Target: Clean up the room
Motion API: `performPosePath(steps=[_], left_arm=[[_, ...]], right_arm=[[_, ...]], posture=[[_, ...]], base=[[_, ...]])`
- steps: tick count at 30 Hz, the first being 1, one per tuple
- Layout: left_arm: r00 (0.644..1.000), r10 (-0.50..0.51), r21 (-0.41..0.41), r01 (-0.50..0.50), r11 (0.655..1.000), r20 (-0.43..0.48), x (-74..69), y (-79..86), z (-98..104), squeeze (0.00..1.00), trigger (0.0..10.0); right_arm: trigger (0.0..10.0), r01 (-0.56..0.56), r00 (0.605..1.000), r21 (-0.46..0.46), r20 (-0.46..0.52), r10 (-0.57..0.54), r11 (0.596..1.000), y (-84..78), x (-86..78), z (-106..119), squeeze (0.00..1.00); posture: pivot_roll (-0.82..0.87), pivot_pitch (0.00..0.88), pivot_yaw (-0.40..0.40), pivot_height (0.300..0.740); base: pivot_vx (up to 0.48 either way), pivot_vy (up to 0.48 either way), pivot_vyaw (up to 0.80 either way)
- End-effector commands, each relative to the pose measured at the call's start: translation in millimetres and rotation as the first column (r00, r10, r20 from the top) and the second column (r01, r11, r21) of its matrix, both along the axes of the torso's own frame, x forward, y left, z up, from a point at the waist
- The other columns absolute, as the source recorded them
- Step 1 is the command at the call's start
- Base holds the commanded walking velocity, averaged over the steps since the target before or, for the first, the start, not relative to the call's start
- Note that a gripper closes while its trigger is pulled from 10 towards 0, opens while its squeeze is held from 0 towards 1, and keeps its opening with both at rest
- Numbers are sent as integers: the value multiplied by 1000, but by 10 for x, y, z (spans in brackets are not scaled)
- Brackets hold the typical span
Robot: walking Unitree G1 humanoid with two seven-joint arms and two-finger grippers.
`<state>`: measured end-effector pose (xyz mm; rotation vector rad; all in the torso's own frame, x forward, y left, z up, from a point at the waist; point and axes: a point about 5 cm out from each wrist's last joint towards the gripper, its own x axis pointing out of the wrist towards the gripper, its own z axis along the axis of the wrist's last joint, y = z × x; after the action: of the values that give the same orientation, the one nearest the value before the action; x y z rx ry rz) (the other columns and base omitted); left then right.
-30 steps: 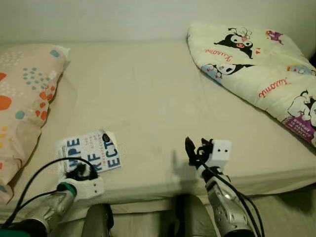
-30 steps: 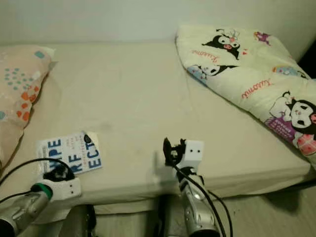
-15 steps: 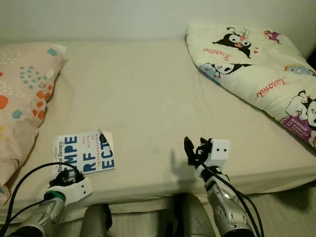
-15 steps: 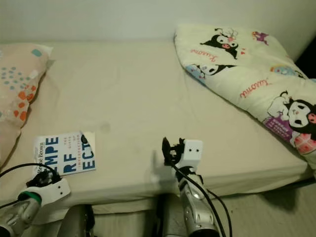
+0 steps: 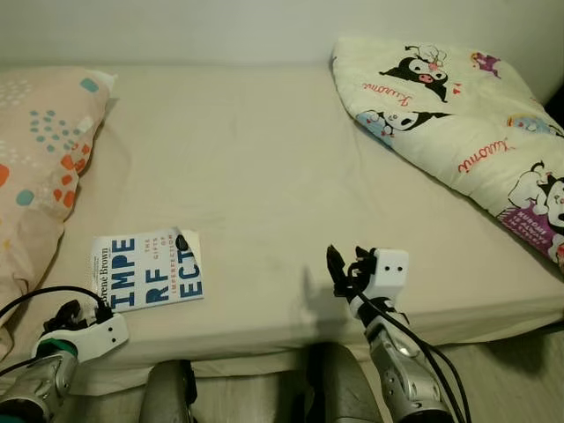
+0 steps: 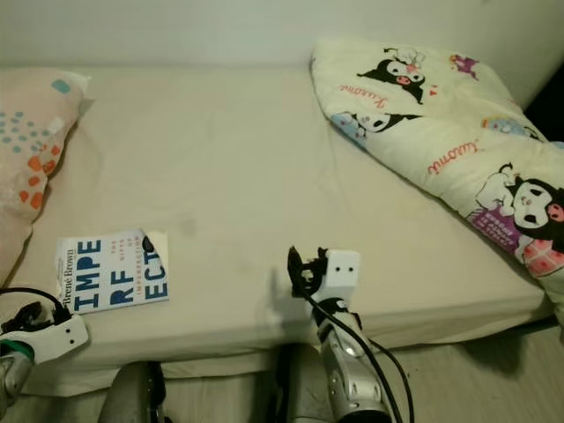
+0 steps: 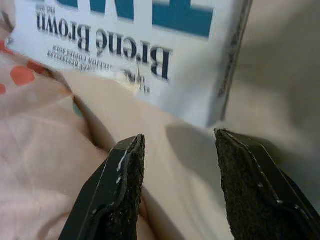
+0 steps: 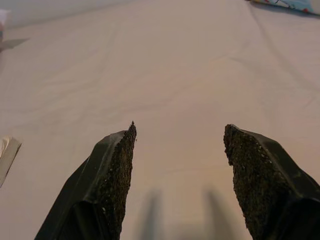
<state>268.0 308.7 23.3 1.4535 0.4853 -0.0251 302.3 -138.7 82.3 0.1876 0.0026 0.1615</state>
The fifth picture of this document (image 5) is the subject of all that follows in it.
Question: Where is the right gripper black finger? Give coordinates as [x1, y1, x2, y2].
[325, 244, 348, 296]

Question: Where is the white blue lettered book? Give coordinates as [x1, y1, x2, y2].
[89, 228, 205, 312]

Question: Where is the pink pillow with coloured dots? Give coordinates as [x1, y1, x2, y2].
[0, 68, 118, 309]

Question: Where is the cream cartoon print quilt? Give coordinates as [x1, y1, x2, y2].
[332, 35, 564, 267]

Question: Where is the grey right robot leg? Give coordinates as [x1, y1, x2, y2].
[304, 342, 387, 423]

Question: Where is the grey robot leg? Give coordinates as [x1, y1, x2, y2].
[139, 360, 198, 423]
[304, 342, 387, 423]

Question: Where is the grey left robot leg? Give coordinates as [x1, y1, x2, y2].
[139, 360, 198, 423]

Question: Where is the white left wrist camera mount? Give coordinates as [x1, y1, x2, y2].
[35, 313, 130, 360]

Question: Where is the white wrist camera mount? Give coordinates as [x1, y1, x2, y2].
[35, 313, 130, 360]
[363, 249, 412, 307]

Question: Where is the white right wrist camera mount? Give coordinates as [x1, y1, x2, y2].
[363, 249, 412, 307]

